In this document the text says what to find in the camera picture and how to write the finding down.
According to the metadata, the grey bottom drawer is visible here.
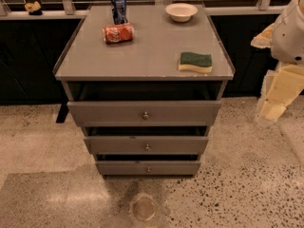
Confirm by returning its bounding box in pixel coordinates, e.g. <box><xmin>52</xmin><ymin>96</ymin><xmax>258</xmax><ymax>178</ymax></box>
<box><xmin>96</xmin><ymin>161</ymin><xmax>200</xmax><ymax>176</ymax></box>

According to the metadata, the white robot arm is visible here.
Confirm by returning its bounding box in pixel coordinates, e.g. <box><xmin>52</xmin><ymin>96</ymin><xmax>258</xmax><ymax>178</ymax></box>
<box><xmin>251</xmin><ymin>0</ymin><xmax>304</xmax><ymax>125</ymax></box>

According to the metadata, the orange soda can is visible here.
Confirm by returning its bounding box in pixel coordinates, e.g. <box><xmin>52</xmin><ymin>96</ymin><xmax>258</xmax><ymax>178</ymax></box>
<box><xmin>103</xmin><ymin>23</ymin><xmax>134</xmax><ymax>44</ymax></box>

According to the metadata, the small object on ledge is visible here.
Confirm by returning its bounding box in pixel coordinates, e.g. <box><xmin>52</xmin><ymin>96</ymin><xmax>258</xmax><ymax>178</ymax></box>
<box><xmin>25</xmin><ymin>1</ymin><xmax>43</xmax><ymax>15</ymax></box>

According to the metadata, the grey top drawer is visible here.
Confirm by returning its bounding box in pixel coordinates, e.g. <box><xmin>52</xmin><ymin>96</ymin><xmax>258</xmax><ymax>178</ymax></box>
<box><xmin>67</xmin><ymin>101</ymin><xmax>220</xmax><ymax>126</ymax></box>

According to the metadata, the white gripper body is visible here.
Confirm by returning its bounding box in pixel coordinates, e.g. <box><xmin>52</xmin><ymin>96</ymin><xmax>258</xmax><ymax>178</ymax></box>
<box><xmin>261</xmin><ymin>64</ymin><xmax>304</xmax><ymax>106</ymax></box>

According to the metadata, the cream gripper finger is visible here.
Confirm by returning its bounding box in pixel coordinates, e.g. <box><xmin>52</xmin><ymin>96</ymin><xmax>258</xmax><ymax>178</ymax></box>
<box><xmin>251</xmin><ymin>24</ymin><xmax>275</xmax><ymax>48</ymax></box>
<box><xmin>255</xmin><ymin>99</ymin><xmax>286</xmax><ymax>126</ymax></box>

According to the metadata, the grey drawer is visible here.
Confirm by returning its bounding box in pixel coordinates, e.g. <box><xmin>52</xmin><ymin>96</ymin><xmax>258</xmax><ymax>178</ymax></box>
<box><xmin>96</xmin><ymin>161</ymin><xmax>200</xmax><ymax>176</ymax></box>
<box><xmin>67</xmin><ymin>101</ymin><xmax>220</xmax><ymax>126</ymax></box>
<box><xmin>84</xmin><ymin>136</ymin><xmax>208</xmax><ymax>154</ymax></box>

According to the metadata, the grey drawer cabinet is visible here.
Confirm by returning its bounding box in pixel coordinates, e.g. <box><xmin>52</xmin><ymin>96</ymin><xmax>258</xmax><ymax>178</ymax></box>
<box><xmin>55</xmin><ymin>5</ymin><xmax>234</xmax><ymax>163</ymax></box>

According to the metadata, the blue soda can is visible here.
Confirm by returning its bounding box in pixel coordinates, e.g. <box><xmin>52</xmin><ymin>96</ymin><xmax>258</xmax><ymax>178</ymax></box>
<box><xmin>111</xmin><ymin>0</ymin><xmax>127</xmax><ymax>25</ymax></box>

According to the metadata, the white bowl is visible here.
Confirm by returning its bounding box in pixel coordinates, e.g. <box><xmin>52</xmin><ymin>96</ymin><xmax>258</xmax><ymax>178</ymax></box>
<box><xmin>165</xmin><ymin>3</ymin><xmax>198</xmax><ymax>23</ymax></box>

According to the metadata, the green yellow sponge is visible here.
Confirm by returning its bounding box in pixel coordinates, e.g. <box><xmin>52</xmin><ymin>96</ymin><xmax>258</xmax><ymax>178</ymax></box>
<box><xmin>179</xmin><ymin>52</ymin><xmax>213</xmax><ymax>73</ymax></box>

